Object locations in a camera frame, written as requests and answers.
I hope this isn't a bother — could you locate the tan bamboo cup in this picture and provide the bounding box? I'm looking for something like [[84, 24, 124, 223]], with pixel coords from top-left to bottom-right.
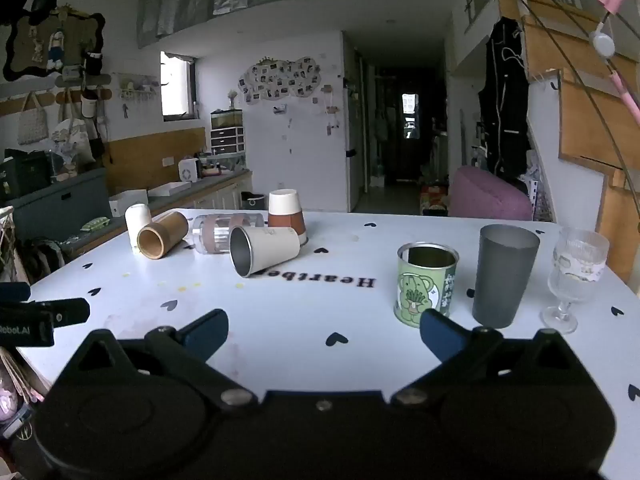
[[136, 211, 190, 261]]

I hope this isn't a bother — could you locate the white tote bag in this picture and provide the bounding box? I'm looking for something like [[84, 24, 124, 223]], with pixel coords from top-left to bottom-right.
[[17, 92, 51, 147]]

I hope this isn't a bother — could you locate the window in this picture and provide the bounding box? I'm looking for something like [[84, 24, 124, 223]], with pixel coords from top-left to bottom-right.
[[160, 51, 197, 122]]

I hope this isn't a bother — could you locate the pink armchair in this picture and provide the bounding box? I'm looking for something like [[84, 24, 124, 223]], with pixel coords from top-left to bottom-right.
[[449, 165, 534, 222]]

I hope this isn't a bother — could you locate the white round disc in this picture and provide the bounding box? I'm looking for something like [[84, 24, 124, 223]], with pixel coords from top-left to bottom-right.
[[588, 31, 617, 58]]

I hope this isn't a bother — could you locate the clear stemmed glass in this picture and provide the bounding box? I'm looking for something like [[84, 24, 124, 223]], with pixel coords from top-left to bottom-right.
[[539, 226, 610, 335]]

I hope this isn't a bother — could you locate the pink stick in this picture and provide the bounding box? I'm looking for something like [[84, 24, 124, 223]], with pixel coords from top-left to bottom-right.
[[611, 71, 640, 126]]

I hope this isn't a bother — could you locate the brown and white cup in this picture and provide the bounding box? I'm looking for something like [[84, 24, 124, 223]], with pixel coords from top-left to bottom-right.
[[267, 189, 307, 244]]

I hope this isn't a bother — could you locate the small white cup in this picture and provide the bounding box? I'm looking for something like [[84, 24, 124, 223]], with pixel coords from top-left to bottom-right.
[[124, 203, 153, 253]]

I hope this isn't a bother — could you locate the green printed tin cup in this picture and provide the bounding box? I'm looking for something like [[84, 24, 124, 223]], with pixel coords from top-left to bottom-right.
[[393, 242, 460, 329]]

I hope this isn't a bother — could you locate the wooden staircase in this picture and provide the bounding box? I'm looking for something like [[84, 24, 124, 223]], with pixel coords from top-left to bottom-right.
[[496, 0, 640, 291]]

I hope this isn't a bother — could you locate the counter cabinet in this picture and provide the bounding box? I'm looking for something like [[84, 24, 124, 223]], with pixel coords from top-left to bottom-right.
[[148, 169, 254, 217]]

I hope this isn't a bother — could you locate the black hanging coat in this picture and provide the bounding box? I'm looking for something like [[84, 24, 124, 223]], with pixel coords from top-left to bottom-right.
[[477, 16, 532, 188]]

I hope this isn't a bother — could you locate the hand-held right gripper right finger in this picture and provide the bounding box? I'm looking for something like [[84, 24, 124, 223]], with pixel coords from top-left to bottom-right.
[[389, 309, 600, 407]]

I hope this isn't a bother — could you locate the grey frosted tumbler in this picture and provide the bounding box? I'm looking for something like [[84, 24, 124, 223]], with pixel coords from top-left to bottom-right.
[[471, 224, 541, 329]]

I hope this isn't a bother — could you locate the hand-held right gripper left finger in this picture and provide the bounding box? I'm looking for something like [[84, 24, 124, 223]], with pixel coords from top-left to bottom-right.
[[54, 308, 260, 409]]

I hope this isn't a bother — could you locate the grey cabinet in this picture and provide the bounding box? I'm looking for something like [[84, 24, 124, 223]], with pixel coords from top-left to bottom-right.
[[9, 167, 110, 251]]

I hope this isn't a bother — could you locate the cream steel-lined cup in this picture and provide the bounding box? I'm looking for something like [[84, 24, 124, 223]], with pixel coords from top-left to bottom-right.
[[229, 225, 301, 279]]

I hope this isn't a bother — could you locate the pink paper stack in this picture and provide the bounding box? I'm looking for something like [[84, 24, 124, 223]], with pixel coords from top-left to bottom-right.
[[0, 347, 51, 423]]

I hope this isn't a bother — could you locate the dark green bag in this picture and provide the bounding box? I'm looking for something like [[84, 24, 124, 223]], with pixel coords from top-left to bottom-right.
[[0, 148, 52, 202]]

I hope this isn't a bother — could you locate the clear pink banded tumbler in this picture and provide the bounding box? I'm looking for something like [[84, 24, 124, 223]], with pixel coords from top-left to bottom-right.
[[192, 213, 266, 256]]

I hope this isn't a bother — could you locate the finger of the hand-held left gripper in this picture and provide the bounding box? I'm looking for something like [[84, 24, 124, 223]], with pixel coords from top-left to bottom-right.
[[29, 298, 91, 329], [0, 282, 32, 304]]

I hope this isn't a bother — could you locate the white wall shelf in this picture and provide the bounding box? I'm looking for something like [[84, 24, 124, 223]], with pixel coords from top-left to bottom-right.
[[118, 74, 160, 102]]

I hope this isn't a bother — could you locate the white wire basket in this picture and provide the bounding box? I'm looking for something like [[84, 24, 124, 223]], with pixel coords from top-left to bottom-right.
[[0, 205, 17, 283]]

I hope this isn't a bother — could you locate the white open box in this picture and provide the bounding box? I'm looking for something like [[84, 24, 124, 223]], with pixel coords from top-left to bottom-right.
[[108, 189, 150, 218]]

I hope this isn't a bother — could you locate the small drawer organizer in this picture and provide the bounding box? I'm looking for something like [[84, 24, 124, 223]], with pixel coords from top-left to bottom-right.
[[209, 126, 246, 157]]

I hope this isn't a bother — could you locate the black framed cork board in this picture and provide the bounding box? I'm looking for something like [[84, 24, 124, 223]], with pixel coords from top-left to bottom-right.
[[2, 6, 106, 82]]

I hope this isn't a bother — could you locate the cloud-shaped photo collage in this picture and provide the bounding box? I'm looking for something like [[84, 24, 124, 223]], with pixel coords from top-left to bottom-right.
[[238, 55, 322, 106]]

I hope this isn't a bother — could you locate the printed tote bag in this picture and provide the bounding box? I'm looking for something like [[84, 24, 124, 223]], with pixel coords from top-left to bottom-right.
[[50, 102, 97, 166]]

